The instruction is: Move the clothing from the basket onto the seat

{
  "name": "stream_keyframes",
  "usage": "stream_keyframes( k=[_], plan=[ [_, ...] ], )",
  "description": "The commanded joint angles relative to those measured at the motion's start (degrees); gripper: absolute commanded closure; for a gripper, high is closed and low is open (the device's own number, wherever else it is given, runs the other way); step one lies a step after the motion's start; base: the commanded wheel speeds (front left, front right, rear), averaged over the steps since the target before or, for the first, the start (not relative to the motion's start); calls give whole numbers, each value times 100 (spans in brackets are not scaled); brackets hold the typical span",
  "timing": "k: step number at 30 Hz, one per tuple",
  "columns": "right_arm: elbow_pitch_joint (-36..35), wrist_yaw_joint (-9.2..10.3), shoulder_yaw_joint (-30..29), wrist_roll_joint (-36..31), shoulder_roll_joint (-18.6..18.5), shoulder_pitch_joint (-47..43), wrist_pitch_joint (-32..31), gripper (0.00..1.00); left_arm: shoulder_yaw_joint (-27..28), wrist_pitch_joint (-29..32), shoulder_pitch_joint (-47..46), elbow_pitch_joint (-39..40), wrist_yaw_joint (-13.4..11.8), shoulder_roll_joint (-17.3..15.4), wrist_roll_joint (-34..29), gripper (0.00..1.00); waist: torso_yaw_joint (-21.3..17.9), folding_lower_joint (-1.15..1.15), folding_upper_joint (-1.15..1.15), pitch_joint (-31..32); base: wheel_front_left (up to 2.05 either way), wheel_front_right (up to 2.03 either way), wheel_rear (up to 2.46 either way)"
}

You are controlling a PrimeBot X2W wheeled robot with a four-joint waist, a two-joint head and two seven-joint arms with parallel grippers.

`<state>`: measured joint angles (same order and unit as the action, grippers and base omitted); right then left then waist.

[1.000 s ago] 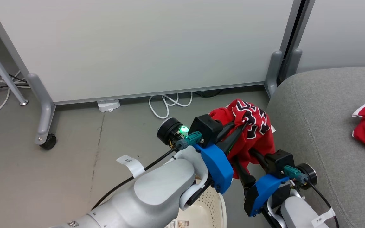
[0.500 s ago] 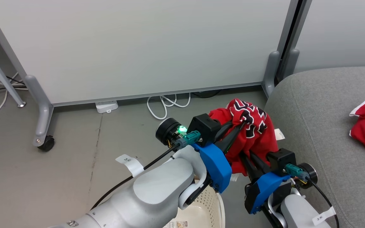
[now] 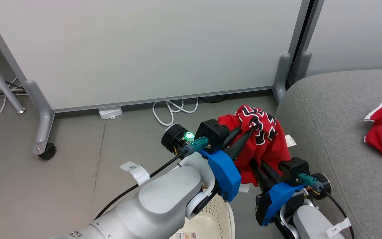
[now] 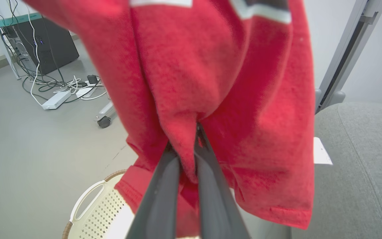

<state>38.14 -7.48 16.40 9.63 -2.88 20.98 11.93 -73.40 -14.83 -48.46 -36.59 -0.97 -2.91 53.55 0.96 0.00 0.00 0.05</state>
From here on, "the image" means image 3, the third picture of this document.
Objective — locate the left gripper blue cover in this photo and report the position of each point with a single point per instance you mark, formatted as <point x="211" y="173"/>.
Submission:
<point x="222" y="172"/>

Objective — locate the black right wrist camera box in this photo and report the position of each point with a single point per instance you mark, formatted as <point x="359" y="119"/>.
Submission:
<point x="293" y="167"/>

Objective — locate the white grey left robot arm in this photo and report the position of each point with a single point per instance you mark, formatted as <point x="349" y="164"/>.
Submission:
<point x="164" y="202"/>

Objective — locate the grey sofa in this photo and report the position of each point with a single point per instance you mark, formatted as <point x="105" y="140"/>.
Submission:
<point x="343" y="116"/>

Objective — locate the black caster wheel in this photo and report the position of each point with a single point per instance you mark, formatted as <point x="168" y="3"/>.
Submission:
<point x="47" y="151"/>

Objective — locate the red jersey black white print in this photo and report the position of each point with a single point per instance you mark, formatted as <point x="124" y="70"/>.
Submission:
<point x="267" y="149"/>

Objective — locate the white power strip under partition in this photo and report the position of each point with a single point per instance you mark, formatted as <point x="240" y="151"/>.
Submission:
<point x="110" y="112"/>

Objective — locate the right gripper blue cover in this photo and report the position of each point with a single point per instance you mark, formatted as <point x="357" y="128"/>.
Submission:
<point x="277" y="199"/>

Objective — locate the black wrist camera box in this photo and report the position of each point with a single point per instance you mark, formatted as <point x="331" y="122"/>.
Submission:
<point x="293" y="167"/>
<point x="215" y="132"/>

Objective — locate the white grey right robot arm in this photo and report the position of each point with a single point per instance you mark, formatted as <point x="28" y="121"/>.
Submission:
<point x="310" y="222"/>

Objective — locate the narrow white partition panel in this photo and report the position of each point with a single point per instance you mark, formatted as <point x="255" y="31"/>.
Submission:
<point x="360" y="33"/>

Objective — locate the cream perforated laundry basket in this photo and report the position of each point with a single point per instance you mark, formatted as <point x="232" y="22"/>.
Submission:
<point x="211" y="222"/>

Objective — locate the wide white partition panel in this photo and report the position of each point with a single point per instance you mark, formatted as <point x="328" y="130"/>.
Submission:
<point x="144" y="49"/>

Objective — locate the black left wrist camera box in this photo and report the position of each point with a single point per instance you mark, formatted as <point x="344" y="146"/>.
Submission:
<point x="215" y="132"/>

